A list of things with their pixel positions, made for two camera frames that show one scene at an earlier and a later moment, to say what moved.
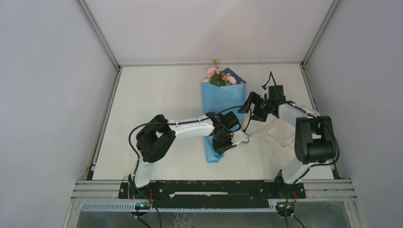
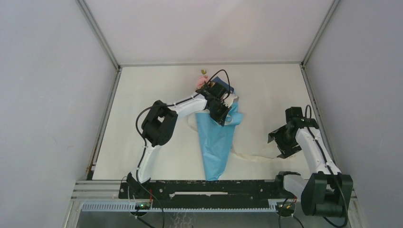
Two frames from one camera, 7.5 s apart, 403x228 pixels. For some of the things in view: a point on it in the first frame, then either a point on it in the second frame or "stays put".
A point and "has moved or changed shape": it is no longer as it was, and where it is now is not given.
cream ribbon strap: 274,134 -> 192,127
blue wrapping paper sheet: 215,99 has moved or changed shape
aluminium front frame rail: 101,190 stays put
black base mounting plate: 181,195 stays put
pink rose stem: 213,74 -> 202,79
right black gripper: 255,99 -> 285,149
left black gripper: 220,149 -> 221,119
